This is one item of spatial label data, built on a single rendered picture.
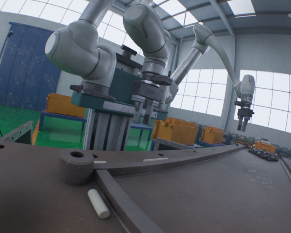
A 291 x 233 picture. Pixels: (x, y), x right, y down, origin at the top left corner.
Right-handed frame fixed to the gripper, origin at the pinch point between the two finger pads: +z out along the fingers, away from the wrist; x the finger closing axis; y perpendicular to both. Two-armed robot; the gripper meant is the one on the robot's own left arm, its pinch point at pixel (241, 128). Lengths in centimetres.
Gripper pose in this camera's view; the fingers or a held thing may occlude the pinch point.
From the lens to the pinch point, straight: 100.9
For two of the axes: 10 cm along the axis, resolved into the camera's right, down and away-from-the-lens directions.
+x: 1.3, -0.2, 9.9
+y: 9.7, 2.3, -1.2
